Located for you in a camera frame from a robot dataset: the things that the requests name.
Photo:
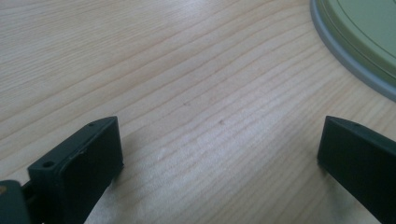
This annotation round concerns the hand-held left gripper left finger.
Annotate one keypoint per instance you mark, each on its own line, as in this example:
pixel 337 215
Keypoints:
pixel 77 168

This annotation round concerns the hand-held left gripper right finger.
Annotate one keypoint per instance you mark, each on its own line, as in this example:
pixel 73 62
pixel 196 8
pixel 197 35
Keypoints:
pixel 358 161

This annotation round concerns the green round plate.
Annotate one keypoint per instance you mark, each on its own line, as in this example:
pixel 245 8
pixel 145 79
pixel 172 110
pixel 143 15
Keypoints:
pixel 361 31

